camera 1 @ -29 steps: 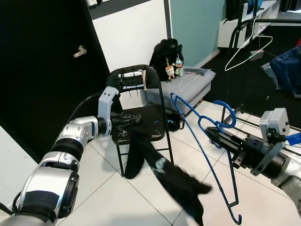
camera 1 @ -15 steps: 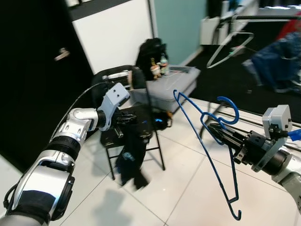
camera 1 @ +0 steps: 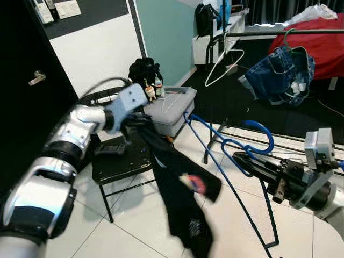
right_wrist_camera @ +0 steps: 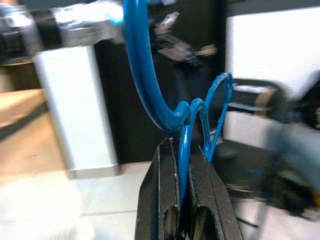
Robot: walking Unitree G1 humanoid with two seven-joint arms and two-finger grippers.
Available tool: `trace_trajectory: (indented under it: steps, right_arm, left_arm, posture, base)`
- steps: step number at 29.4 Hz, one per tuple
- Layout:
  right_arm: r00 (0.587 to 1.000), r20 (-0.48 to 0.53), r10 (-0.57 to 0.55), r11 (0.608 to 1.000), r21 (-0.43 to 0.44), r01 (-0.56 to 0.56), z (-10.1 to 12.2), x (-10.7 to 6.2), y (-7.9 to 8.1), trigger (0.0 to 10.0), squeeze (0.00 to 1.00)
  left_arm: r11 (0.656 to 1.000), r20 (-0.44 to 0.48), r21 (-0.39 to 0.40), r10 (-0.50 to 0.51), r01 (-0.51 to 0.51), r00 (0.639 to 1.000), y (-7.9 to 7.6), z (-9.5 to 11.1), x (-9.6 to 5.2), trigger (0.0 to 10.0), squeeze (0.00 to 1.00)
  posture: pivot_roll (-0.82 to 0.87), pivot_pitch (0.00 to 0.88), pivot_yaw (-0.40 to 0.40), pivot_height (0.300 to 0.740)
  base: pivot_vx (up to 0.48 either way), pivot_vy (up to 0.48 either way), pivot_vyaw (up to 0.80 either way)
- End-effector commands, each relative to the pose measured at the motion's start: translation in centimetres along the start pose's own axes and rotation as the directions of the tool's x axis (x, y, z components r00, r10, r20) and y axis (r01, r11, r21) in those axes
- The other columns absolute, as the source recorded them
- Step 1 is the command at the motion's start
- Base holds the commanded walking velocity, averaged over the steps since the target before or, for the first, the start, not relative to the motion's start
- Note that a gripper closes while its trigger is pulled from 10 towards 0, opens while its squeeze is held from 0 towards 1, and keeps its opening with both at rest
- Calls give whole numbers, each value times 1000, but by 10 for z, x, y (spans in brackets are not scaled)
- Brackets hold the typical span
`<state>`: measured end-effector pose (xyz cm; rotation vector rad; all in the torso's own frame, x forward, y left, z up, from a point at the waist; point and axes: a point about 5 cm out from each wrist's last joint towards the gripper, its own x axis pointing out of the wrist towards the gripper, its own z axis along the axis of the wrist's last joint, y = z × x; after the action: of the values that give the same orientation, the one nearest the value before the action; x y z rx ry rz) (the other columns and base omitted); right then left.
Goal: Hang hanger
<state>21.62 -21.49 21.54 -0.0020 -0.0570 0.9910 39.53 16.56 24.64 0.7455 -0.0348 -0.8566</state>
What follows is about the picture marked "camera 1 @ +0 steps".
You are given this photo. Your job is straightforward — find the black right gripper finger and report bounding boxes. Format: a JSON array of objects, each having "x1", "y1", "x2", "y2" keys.
[
  {"x1": 232, "y1": 152, "x2": 280, "y2": 171},
  {"x1": 236, "y1": 160, "x2": 276, "y2": 182}
]

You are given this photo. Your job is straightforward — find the blue plastic hanger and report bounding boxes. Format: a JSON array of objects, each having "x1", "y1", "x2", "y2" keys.
[{"x1": 183, "y1": 111, "x2": 276, "y2": 258}]

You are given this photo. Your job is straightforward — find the black printed t-shirt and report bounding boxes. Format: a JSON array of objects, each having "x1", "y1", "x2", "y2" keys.
[{"x1": 129, "y1": 116, "x2": 222, "y2": 258}]

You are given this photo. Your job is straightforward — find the black remote control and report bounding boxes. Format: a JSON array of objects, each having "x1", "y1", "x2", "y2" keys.
[{"x1": 96, "y1": 141, "x2": 130, "y2": 156}]

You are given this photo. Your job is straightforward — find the grey storage box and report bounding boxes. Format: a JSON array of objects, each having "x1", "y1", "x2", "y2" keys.
[{"x1": 144, "y1": 86, "x2": 197, "y2": 138}]

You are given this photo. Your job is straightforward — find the black folding chair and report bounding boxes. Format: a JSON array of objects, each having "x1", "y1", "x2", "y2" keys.
[{"x1": 81, "y1": 86, "x2": 178, "y2": 224}]

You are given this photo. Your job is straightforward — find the black backpack with toys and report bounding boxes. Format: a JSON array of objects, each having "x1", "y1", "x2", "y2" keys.
[{"x1": 128, "y1": 56, "x2": 164, "y2": 97}]

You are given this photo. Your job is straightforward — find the dark carpet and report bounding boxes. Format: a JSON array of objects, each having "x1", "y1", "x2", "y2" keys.
[{"x1": 188, "y1": 38, "x2": 344, "y2": 141}]

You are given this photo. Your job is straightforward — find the blue denim shorts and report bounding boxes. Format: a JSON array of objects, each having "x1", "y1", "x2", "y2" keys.
[{"x1": 239, "y1": 46, "x2": 316, "y2": 107}]

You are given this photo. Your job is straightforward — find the white low cabinet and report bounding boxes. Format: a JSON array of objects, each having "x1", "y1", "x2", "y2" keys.
[{"x1": 192, "y1": 8, "x2": 250, "y2": 65}]

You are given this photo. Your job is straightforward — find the black door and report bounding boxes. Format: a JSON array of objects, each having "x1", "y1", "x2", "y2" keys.
[{"x1": 0, "y1": 0, "x2": 78, "y2": 194}]

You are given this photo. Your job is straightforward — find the plain black backpack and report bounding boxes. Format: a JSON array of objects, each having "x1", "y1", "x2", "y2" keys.
[{"x1": 195, "y1": 3, "x2": 221, "y2": 37}]

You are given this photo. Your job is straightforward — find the black clothes rack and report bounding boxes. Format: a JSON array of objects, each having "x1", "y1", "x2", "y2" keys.
[{"x1": 203, "y1": 28, "x2": 344, "y2": 249}]

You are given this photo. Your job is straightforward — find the red bed cover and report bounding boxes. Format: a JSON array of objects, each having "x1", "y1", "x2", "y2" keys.
[{"x1": 268, "y1": 13, "x2": 344, "y2": 81}]

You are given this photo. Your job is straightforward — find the dark curtain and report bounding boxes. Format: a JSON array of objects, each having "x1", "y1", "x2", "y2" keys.
[{"x1": 245, "y1": 0, "x2": 344, "y2": 26}]

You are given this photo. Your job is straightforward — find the white plastic bag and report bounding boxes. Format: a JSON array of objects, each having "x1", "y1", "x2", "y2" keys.
[{"x1": 290, "y1": 4, "x2": 338, "y2": 25}]

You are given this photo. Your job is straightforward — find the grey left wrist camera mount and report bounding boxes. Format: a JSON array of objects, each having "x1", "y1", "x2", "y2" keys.
[{"x1": 105, "y1": 83, "x2": 149, "y2": 132}]

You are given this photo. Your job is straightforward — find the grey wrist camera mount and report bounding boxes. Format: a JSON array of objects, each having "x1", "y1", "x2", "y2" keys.
[
  {"x1": 105, "y1": 83, "x2": 149, "y2": 132},
  {"x1": 293, "y1": 127, "x2": 336, "y2": 210}
]

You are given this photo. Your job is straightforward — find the plush toy keychain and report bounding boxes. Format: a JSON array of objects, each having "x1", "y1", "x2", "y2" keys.
[{"x1": 141, "y1": 78, "x2": 164, "y2": 100}]

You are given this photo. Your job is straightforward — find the white wire hanger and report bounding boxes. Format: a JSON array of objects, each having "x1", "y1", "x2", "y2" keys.
[
  {"x1": 204, "y1": 32, "x2": 245, "y2": 88},
  {"x1": 161, "y1": 89, "x2": 186, "y2": 113}
]

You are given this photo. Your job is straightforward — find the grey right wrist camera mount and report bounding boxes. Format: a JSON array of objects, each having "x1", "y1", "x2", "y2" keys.
[{"x1": 293, "y1": 127, "x2": 336, "y2": 210}]

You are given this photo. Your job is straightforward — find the silver door handle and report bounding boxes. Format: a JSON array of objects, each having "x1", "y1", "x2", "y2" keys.
[{"x1": 28, "y1": 71, "x2": 46, "y2": 87}]

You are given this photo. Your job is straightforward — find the white switch panel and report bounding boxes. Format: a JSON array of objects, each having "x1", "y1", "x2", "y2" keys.
[{"x1": 54, "y1": 0, "x2": 82, "y2": 19}]

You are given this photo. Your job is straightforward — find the white wall remote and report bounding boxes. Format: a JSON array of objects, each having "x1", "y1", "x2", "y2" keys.
[{"x1": 32, "y1": 0, "x2": 54, "y2": 25}]

